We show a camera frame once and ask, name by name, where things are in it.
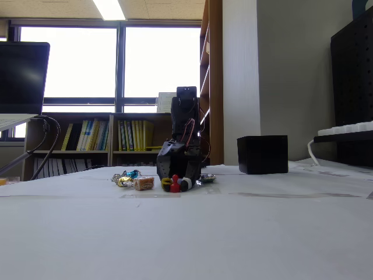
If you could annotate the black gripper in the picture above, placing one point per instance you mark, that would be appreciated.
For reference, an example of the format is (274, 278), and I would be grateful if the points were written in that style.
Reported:
(174, 160)

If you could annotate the small red ball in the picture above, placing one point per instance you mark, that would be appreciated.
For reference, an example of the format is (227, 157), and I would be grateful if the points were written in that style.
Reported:
(175, 185)

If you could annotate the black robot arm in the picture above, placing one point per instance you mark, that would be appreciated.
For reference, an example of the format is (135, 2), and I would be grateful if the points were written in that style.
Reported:
(183, 116)

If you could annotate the black open box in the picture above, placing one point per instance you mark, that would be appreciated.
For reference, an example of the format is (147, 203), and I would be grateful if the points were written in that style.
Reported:
(262, 154)

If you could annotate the silver green candy packet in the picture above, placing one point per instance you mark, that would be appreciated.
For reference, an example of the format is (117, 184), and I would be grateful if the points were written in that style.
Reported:
(208, 178)

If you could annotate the clear-wrapped caramel candy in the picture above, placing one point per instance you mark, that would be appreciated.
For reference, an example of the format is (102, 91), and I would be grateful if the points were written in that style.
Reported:
(143, 183)

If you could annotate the flat lying yellow book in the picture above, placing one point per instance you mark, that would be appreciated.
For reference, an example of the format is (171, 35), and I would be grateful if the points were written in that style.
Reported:
(154, 148)

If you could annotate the blue foil candy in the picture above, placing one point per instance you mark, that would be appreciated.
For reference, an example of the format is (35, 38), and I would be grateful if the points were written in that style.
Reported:
(132, 174)

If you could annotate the white paper table cover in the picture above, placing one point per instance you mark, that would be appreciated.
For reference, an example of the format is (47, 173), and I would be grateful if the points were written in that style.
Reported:
(186, 227)

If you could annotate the yellow spine book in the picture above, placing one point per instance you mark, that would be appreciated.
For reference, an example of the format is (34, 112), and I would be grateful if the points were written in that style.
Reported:
(127, 135)
(102, 137)
(147, 134)

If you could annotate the gold foil candy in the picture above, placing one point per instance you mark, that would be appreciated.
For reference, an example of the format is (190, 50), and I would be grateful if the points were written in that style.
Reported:
(123, 181)

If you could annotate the low wooden bookshelf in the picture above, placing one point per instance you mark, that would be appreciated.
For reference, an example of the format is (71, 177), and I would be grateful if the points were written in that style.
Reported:
(110, 153)

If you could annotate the white paper sign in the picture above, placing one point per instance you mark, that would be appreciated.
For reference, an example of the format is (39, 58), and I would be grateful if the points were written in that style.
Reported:
(164, 102)

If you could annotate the tall wooden bookshelf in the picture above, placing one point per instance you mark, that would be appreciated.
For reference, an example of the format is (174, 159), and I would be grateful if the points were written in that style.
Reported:
(216, 87)

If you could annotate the white blue spine book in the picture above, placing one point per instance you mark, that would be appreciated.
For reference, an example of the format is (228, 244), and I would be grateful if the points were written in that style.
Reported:
(88, 135)

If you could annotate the leaning yellow book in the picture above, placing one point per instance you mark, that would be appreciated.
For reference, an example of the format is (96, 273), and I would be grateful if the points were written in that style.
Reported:
(67, 138)

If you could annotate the white power strip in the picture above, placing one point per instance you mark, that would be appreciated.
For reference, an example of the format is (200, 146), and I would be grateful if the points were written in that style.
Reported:
(346, 127)

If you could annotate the ceiling light panel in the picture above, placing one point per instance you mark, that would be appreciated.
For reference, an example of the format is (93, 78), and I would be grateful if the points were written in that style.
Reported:
(109, 10)

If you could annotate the laptop with dark screen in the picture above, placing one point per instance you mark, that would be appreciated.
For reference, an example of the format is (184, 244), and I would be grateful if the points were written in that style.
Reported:
(21, 78)

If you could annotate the black pegboard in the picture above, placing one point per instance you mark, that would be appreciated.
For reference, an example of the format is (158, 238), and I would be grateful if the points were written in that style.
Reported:
(352, 81)

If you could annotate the dark blue object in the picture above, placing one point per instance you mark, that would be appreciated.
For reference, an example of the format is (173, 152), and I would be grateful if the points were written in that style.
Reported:
(361, 8)

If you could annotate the dark window frame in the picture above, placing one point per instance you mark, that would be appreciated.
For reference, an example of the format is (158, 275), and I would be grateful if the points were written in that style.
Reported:
(120, 73)

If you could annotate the black rail under power strip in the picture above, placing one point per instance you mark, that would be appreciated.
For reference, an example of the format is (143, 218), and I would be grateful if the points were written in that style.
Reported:
(344, 137)

